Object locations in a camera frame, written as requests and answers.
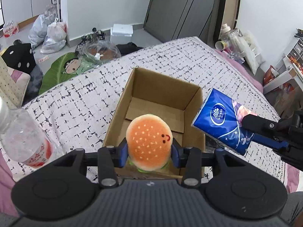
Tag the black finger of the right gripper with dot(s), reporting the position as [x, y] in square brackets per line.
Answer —
[260, 126]

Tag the cream dotted cushion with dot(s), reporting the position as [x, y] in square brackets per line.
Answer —
[14, 84]

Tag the white foam box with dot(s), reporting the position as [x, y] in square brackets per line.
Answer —
[121, 34]

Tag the clear plastic bag on floor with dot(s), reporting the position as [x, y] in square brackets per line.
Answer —
[98, 52]

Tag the blue tissue pack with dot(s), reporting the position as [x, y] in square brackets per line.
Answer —
[221, 117]

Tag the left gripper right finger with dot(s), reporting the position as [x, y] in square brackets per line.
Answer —
[189, 160]

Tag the white black patterned blanket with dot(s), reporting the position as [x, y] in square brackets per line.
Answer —
[99, 99]

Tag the yellow tape roll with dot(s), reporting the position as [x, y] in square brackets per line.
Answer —
[221, 45]

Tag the white red plastic bag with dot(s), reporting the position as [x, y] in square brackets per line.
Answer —
[57, 30]

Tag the dark grey wardrobe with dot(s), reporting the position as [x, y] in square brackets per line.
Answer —
[168, 20]

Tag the brown cardboard box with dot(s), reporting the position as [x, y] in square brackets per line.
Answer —
[173, 100]

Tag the white pillow bag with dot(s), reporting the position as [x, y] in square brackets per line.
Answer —
[253, 51]

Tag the large clear plastic jar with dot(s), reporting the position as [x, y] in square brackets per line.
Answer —
[232, 38]

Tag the hamburger plush toy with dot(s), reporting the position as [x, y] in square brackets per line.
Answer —
[149, 141]

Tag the brown framed board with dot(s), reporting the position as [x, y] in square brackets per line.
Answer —
[226, 12]

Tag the red white bottle pack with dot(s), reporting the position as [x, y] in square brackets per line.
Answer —
[10, 28]

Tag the black polka dot cushion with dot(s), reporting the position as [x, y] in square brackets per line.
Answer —
[20, 57]

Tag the green cartoon leaf cushion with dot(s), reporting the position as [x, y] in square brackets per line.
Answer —
[64, 68]

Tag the grey plastic bag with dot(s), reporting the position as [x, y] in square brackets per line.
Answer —
[38, 31]

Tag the clear plastic water bottle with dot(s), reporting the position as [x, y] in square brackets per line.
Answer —
[23, 140]

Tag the white side table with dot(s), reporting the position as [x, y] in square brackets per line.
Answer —
[286, 69]

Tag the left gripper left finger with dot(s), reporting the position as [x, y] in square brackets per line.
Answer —
[109, 158]

